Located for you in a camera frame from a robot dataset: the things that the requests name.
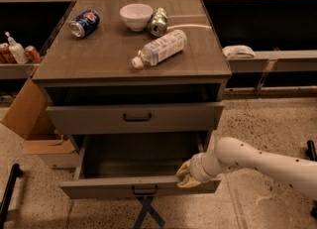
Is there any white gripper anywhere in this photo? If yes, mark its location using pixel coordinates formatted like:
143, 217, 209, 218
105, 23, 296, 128
176, 151, 218, 188

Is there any grey drawer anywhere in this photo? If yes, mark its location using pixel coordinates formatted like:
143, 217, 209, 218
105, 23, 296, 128
60, 132, 221, 199
47, 102, 223, 135

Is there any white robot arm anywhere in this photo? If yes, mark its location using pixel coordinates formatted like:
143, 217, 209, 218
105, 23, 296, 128
176, 137, 317, 200

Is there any grey drawer cabinet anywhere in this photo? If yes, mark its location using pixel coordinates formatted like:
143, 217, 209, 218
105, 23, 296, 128
32, 0, 232, 181

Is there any grey top drawer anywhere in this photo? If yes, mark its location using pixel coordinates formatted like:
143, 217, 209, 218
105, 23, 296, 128
47, 102, 223, 135

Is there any black right base bar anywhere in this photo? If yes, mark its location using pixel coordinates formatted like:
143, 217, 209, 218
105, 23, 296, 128
306, 140, 317, 219

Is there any black base bar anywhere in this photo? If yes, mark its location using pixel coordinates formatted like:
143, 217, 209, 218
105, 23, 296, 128
0, 164, 23, 229
306, 140, 317, 219

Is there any clear plastic water bottle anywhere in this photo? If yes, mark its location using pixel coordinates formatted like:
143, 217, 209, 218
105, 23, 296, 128
132, 30, 187, 68

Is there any white folded cloth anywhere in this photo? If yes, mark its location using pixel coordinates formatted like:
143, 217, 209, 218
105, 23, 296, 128
223, 45, 256, 58

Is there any green soda can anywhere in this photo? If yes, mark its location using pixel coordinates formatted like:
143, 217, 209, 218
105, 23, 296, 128
148, 7, 168, 37

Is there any white ceramic bowl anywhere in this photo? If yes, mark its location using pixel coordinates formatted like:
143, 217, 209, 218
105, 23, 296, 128
120, 3, 154, 32

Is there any brown cardboard box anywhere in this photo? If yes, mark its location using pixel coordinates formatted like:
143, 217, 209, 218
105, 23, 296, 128
1, 78, 79, 169

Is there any black left base bar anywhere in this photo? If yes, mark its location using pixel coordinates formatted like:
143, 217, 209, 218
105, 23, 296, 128
0, 164, 23, 229

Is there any blue pepsi can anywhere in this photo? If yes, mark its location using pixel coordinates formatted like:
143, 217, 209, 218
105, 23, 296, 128
69, 10, 100, 38

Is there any red soda can right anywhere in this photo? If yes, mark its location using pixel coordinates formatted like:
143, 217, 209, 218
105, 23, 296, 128
25, 46, 42, 63

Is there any red soda can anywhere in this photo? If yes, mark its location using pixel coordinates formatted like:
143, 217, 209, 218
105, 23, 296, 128
25, 46, 42, 63
0, 43, 16, 63

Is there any red soda can left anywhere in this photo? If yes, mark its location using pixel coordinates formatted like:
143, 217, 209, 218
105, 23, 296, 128
0, 43, 16, 63

